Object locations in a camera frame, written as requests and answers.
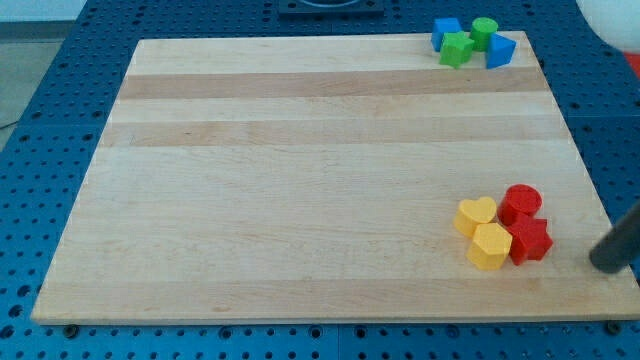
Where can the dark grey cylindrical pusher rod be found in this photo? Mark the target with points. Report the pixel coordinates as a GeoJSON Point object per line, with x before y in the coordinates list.
{"type": "Point", "coordinates": [620, 246]}

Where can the red star block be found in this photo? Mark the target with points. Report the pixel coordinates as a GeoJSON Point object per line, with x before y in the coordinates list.
{"type": "Point", "coordinates": [530, 239]}

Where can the red cylinder block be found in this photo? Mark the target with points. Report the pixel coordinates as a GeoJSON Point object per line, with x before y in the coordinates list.
{"type": "Point", "coordinates": [519, 199]}

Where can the yellow hexagon block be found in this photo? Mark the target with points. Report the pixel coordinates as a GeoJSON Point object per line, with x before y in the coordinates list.
{"type": "Point", "coordinates": [490, 246]}

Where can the yellow heart block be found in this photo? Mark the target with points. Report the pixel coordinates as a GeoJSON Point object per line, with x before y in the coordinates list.
{"type": "Point", "coordinates": [471, 213]}

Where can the red object at edge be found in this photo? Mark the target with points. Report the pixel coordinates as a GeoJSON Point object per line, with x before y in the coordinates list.
{"type": "Point", "coordinates": [633, 60]}

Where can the white round object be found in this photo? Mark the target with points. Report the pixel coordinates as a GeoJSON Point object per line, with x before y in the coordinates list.
{"type": "Point", "coordinates": [616, 22]}

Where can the blue triangle block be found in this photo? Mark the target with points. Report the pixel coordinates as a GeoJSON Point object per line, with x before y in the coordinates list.
{"type": "Point", "coordinates": [499, 51]}

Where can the green star block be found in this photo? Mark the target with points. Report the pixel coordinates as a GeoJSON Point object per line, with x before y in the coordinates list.
{"type": "Point", "coordinates": [456, 49]}

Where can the green cylinder block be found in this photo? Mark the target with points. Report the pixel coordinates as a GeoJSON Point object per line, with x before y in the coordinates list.
{"type": "Point", "coordinates": [481, 30]}

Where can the blue cube block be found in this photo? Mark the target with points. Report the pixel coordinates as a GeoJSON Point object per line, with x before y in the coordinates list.
{"type": "Point", "coordinates": [440, 28]}

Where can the wooden board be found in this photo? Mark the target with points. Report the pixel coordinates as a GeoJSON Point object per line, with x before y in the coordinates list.
{"type": "Point", "coordinates": [315, 180]}

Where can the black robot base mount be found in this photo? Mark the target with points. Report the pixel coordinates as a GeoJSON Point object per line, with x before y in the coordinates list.
{"type": "Point", "coordinates": [329, 7]}

